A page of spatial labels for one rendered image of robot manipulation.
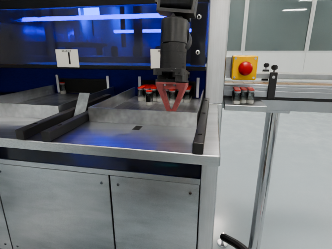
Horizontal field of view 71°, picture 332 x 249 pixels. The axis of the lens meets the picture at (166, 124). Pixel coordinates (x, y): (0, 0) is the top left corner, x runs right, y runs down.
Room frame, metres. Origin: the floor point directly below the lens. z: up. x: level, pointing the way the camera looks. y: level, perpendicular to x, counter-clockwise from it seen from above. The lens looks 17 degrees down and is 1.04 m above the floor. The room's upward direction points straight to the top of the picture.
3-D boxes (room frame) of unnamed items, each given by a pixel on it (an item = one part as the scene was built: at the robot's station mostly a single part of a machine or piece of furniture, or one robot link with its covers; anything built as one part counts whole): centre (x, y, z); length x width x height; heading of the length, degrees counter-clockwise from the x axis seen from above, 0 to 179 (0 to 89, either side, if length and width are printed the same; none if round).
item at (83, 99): (0.55, 0.23, 0.91); 0.14 x 0.03 x 0.06; 168
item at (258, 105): (0.79, -0.27, 0.87); 0.14 x 0.13 x 0.02; 169
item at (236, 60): (0.75, -0.24, 1.00); 0.08 x 0.07 x 0.07; 169
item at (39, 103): (0.76, 0.36, 0.90); 0.34 x 0.26 x 0.04; 169
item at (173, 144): (0.65, 0.21, 0.87); 0.70 x 0.48 x 0.02; 79
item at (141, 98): (0.77, 0.01, 0.90); 0.18 x 0.02 x 0.05; 79
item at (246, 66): (0.71, -0.23, 0.99); 0.04 x 0.04 x 0.04; 79
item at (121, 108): (0.69, 0.03, 0.90); 0.34 x 0.26 x 0.04; 169
